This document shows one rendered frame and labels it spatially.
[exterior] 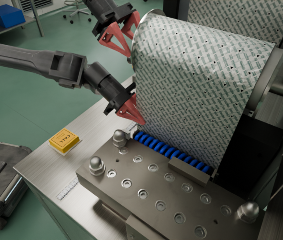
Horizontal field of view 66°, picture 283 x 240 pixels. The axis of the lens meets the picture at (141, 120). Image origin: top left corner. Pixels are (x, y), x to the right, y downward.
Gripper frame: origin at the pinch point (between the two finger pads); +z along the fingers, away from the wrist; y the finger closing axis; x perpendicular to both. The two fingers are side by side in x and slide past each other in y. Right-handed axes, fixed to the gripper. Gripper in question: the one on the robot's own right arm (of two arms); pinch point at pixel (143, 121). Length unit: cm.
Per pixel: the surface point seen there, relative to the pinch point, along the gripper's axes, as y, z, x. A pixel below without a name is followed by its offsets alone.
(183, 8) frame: -39.8, -17.1, 8.0
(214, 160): 0.3, 18.0, 9.0
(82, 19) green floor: -234, -199, -238
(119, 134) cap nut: 7.4, -1.8, -0.7
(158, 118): 0.3, 2.1, 5.7
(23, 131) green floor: -15, -70, -163
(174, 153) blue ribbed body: 2.8, 11.0, 3.4
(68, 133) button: 7.6, -14.8, -24.9
